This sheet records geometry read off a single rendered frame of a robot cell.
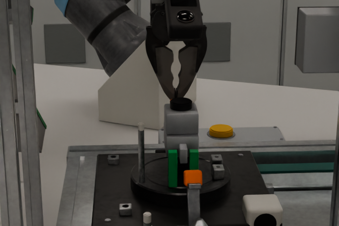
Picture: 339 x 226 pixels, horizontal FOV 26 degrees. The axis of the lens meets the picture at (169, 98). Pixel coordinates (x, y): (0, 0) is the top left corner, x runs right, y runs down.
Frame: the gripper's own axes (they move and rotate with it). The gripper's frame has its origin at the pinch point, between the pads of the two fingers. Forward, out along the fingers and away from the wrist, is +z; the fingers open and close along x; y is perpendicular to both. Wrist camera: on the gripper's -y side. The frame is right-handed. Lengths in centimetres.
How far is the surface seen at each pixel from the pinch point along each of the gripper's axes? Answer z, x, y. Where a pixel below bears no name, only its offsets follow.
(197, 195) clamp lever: 1.9, -0.3, -30.1
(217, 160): 6.2, -5.1, -10.6
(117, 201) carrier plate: 9.6, 8.9, -15.5
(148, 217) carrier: -0.7, 5.5, -39.9
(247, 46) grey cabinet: 67, -61, 287
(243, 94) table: 21, -21, 62
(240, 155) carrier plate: 9.4, -9.9, -1.3
